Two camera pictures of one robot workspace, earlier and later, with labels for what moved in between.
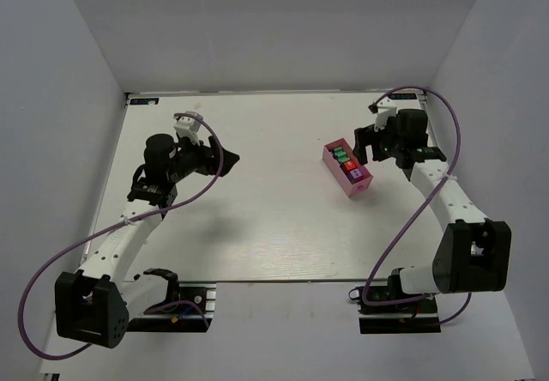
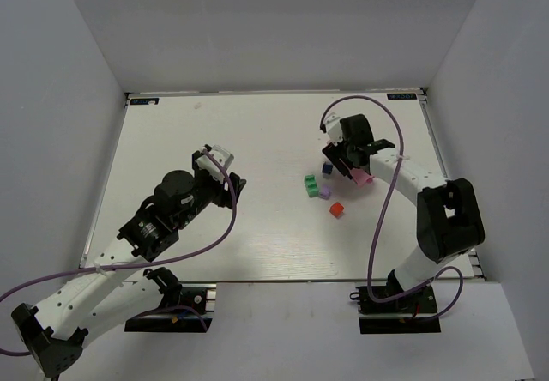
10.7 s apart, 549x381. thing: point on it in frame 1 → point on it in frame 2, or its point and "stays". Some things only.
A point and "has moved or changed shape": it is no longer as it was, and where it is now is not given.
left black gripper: (213, 156) → (224, 189)
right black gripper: (370, 142) → (339, 158)
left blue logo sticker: (144, 101) stays
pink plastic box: (345, 167) has moved or changed shape
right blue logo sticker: (403, 96) stays
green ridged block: (341, 154) has moved or changed shape
